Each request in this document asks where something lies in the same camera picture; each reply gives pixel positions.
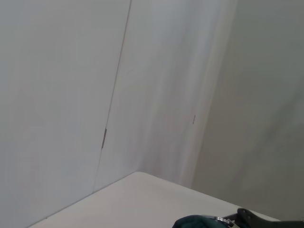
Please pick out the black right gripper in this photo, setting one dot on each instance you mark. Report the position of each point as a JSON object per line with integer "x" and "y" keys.
{"x": 261, "y": 223}

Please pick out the dark teal lunch bag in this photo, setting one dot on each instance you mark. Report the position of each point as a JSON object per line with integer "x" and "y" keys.
{"x": 194, "y": 222}

